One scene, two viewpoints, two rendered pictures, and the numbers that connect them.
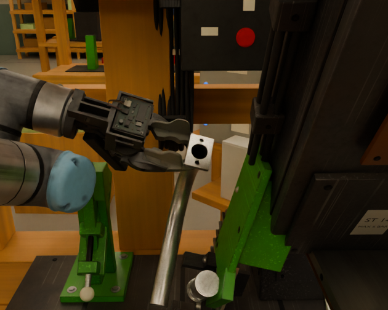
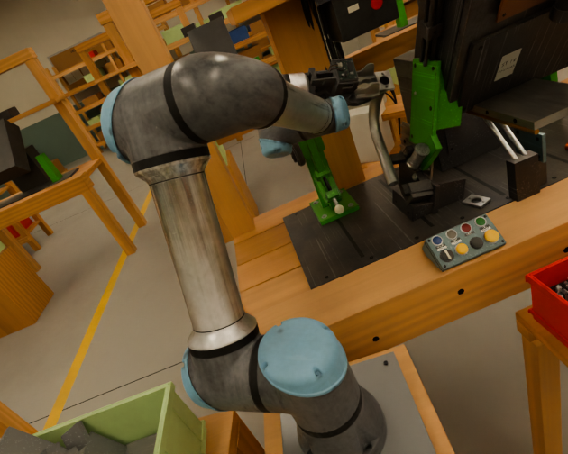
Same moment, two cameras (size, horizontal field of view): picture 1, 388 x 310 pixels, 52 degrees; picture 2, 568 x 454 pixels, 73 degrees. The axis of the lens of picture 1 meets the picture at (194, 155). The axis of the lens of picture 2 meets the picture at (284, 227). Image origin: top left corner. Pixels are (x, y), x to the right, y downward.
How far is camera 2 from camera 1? 51 cm
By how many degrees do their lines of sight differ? 7
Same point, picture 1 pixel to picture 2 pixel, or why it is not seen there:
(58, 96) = (300, 77)
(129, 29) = (292, 34)
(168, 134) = (361, 78)
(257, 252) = (444, 118)
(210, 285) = (425, 149)
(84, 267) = (330, 194)
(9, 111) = not seen: hidden behind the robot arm
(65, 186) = (343, 111)
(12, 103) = not seen: hidden behind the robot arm
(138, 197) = (332, 151)
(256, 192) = (435, 77)
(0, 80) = not seen: hidden behind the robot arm
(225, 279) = (433, 140)
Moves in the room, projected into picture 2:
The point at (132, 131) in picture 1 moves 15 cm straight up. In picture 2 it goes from (350, 78) to (330, 10)
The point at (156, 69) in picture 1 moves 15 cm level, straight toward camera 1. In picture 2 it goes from (317, 54) to (335, 56)
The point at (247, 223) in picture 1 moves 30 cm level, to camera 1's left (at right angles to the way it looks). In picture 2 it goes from (435, 100) to (317, 152)
